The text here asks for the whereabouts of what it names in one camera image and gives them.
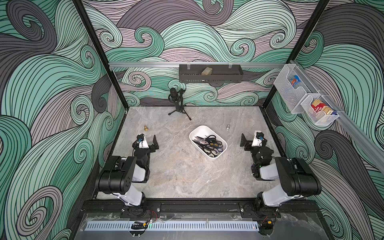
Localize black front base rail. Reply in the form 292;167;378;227
80;197;319;220

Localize black microphone on tripod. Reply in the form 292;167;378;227
168;88;192;121

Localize clear wall bin lower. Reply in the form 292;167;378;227
301;94;340;126

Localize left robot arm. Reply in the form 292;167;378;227
95;134;159;208

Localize red yellow boxes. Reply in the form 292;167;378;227
311;99;334;115

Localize white plastic storage box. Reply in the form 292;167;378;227
189;125;228;160

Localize beige block in tray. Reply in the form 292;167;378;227
201;67;213;76

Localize aluminium wall rail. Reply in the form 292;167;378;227
109;61;285;69
290;60;384;173

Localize black wall shelf tray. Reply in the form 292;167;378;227
179;64;244;85

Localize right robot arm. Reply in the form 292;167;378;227
240;132;322;210

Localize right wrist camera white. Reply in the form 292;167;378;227
252;131;268;147

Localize blue red packet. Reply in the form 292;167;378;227
290;75;302;89

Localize white perforated cable duct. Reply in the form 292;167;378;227
84;220;259;232

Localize cream handled scissors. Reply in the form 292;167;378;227
199;146;219;158

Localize clear wall bin upper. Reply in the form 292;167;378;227
274;64;315;114

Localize large black scissors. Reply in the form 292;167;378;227
194;135;217;145

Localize aluminium wall rail right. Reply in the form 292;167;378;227
290;60;384;173

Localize aluminium wall rail back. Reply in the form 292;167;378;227
109;61;285;69

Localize clear wall bin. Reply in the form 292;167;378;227
301;94;340;126
274;64;315;114

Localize blue handled scissors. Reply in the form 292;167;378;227
209;141;224;153

